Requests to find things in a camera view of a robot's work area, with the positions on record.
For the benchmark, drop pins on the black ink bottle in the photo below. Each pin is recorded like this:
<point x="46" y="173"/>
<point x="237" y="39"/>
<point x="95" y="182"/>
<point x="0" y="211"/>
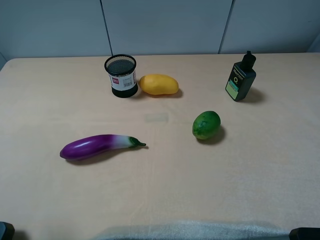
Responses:
<point x="241" y="77"/>

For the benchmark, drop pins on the black object bottom right corner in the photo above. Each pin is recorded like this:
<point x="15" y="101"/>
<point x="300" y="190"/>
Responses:
<point x="305" y="233"/>

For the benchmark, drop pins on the black object corner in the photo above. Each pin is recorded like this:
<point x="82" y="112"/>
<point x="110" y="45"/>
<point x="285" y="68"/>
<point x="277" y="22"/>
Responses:
<point x="7" y="231"/>
<point x="305" y="233"/>

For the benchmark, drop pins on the black object bottom left corner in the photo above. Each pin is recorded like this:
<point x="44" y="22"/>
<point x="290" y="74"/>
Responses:
<point x="7" y="231"/>

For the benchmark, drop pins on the yellow mango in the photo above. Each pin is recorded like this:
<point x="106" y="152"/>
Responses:
<point x="158" y="84"/>

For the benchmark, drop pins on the green lime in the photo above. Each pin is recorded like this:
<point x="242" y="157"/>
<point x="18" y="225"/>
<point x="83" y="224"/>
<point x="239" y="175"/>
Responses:
<point x="206" y="125"/>

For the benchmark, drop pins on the black mesh pen holder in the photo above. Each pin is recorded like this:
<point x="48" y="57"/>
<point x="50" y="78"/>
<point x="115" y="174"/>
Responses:
<point x="121" y="69"/>

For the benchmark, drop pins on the purple eggplant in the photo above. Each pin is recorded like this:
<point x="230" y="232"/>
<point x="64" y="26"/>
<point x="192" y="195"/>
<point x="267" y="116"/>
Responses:
<point x="98" y="144"/>

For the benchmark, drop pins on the grey cloth at table edge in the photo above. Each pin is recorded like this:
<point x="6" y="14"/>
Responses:
<point x="195" y="230"/>

